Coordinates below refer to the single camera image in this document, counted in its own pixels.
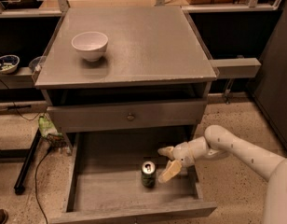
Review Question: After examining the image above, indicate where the green soda can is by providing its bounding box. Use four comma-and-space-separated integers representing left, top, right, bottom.
141, 161, 156, 188

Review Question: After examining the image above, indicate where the grey left low shelf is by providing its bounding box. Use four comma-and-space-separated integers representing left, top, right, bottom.
0, 67, 34, 90

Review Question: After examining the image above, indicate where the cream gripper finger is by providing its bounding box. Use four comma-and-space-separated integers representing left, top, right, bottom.
157, 147, 174, 160
158, 160, 182, 183

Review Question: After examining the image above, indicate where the white ceramic bowl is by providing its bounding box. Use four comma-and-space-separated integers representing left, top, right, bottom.
71, 32, 108, 62

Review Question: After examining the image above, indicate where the open grey middle drawer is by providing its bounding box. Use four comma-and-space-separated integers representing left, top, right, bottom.
49, 127, 217, 224

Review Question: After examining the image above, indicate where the green snack bag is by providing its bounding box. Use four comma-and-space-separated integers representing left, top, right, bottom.
38, 116, 63, 141

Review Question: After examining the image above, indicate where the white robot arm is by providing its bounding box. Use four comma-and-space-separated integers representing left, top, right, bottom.
157, 125, 287, 224

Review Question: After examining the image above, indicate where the black floor cable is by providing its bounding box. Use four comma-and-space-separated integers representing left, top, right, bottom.
34, 147, 54, 224

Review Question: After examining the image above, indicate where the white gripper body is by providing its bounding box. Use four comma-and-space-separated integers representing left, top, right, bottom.
172, 142, 195, 167

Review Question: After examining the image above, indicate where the brown shoe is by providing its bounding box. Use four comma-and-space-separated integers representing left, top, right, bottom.
0, 209, 7, 224

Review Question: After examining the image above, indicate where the closed grey top drawer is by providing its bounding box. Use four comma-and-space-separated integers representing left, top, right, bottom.
48, 99, 207, 133

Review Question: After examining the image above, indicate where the clear glass bowl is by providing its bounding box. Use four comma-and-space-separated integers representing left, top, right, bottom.
29, 56, 47, 72

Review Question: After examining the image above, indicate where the blue patterned bowl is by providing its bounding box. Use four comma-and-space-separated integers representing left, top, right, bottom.
0, 55, 20, 74

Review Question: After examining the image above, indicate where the grey wooden drawer cabinet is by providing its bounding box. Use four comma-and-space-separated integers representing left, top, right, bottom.
35, 7, 216, 146

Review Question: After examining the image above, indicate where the black metal bar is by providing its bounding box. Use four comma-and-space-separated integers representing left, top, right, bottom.
14, 130, 41, 195

